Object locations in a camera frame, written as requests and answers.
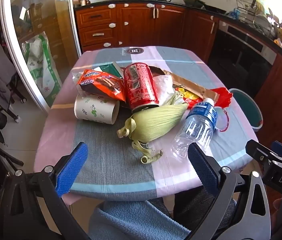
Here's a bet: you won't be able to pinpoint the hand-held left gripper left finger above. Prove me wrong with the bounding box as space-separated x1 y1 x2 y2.
0 142 91 240

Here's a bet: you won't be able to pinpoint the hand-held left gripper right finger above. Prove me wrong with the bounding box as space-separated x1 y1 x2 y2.
187 142 271 240

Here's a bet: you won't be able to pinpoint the clear plastic water bottle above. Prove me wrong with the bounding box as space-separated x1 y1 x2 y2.
171 98 218 159

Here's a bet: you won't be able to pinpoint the teal grey waste bin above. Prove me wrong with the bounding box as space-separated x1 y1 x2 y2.
228 88 263 132

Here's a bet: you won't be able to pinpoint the clear bag with red rim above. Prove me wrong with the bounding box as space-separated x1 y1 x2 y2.
213 106 230 132

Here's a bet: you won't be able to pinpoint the white leaf print paper cup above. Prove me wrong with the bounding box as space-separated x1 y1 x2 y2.
74 94 120 125

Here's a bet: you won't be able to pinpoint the green corn husk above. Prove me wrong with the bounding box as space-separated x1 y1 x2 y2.
117 104 188 165

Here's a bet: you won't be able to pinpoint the red plastic bag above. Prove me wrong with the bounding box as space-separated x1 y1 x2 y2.
205 87 233 108

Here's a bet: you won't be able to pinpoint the yellow red snack wrapper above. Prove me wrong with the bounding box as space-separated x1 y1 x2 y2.
173 85 204 105

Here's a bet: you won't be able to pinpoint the long brown paper wrapper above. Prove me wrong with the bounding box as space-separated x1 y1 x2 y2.
163 70 219 100

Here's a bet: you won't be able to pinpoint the white plastic bag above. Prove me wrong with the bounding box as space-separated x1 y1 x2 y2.
153 75 179 105

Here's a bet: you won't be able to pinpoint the orange chocolate wafer packet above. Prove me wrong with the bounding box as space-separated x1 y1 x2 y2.
72 69 127 103

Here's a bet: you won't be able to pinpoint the red soda can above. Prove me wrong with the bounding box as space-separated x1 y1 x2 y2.
123 62 160 112

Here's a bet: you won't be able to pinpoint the green cardboard box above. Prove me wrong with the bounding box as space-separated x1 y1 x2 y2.
93 62 124 78

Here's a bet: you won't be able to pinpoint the checkered pink grey tablecloth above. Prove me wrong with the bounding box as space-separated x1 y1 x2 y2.
33 45 259 207

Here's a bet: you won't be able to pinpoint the blue fleece garment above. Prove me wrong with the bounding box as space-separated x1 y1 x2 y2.
88 197 191 240

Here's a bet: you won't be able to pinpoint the black built-in oven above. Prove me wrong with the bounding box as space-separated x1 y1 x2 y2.
207 20 278 98

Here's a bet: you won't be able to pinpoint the green white printed sack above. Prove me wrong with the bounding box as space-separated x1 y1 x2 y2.
22 34 63 108

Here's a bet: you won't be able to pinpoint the white framed glass door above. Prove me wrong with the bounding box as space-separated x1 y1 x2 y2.
1 0 83 115

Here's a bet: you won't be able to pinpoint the red-brown wooden kitchen cabinets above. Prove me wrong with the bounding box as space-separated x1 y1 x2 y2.
74 1 282 195

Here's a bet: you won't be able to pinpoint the dark wok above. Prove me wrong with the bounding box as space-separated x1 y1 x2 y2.
183 0 206 8

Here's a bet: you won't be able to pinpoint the white cabinet safety locks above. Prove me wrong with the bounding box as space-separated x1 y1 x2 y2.
103 2 219 48

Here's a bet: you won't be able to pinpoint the wire dish rack with dishes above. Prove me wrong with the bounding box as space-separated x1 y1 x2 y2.
232 0 281 39

